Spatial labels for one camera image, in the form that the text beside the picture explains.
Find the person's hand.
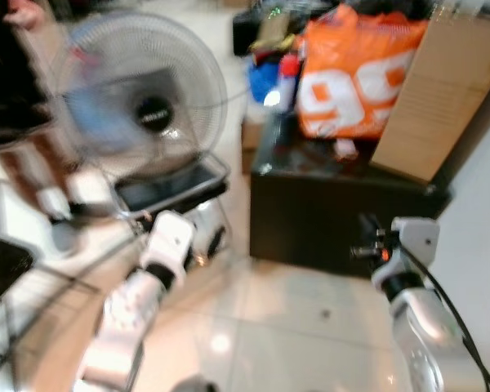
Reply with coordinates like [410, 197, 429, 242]
[3, 0, 47, 30]

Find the black glossy cabinet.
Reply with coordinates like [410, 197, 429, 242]
[248, 113, 452, 280]

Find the black tray with clear rim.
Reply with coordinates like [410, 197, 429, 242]
[114, 154, 231, 220]

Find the small white and red item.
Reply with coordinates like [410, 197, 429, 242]
[333, 137, 362, 162]

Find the white electric standing fan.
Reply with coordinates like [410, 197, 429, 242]
[53, 10, 229, 177]

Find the grey robot foot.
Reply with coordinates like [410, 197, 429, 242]
[170, 375, 223, 392]

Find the brown cardboard sheet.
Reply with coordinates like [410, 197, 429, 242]
[369, 0, 490, 185]

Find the blue plastic bag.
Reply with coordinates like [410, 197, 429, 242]
[247, 59, 282, 105]

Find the orange printed shopping bag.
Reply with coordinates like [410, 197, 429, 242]
[297, 5, 430, 140]

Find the white bottle with red cap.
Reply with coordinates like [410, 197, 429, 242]
[276, 52, 303, 114]

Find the black bag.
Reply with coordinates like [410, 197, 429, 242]
[232, 5, 310, 60]

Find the black flat device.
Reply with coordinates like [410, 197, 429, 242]
[0, 232, 38, 314]

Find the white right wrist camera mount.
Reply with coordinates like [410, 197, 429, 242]
[389, 216, 441, 275]

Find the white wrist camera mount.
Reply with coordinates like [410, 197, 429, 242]
[138, 210, 198, 274]
[389, 216, 441, 275]

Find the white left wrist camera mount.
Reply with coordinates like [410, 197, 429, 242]
[138, 210, 198, 274]

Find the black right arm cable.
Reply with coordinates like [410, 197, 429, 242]
[399, 243, 490, 392]

